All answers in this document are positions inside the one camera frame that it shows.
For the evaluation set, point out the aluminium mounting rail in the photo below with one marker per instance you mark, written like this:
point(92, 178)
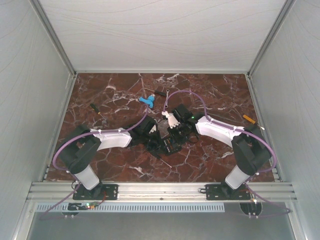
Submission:
point(181, 192)

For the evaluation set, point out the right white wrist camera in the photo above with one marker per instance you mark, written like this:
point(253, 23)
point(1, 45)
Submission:
point(172, 121)

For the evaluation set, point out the blue plastic fitting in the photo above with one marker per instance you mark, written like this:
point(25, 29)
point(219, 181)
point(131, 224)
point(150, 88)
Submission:
point(148, 101)

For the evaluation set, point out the black yellow screwdriver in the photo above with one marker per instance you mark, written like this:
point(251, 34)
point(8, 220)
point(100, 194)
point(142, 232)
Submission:
point(96, 110)

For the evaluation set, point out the small black screwdriver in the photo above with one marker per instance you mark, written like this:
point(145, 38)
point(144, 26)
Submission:
point(159, 158)

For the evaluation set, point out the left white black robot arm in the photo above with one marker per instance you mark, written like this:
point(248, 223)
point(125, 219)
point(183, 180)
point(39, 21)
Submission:
point(81, 145)

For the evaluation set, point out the orange handled screwdriver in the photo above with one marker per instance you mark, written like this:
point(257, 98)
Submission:
point(252, 121)

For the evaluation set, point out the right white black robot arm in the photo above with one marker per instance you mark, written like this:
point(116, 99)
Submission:
point(248, 144)

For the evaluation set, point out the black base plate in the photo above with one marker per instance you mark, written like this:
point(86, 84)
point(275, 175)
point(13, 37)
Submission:
point(224, 192)
point(98, 193)

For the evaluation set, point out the grey slotted cable duct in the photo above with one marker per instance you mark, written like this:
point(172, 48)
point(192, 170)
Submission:
point(139, 207)

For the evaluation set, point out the black handled screwdriver top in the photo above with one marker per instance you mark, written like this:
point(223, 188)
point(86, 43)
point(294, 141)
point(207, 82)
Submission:
point(156, 92)

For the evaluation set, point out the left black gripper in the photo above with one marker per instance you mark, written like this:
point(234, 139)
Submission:
point(157, 145)

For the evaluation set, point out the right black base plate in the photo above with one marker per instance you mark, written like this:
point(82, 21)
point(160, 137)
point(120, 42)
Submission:
point(224, 192)

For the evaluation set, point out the clear plastic fuse box cover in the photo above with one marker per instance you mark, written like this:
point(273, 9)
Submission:
point(163, 125)

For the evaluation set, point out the black fuse box base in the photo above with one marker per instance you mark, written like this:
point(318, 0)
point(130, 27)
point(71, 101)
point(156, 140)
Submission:
point(170, 146)

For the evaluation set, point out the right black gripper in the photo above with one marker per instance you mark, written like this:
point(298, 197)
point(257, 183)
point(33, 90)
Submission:
point(171, 133)

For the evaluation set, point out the silver combination wrench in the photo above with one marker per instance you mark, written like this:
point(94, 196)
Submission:
point(168, 92)

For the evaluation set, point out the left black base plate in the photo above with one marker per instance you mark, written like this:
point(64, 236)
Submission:
point(98, 193)

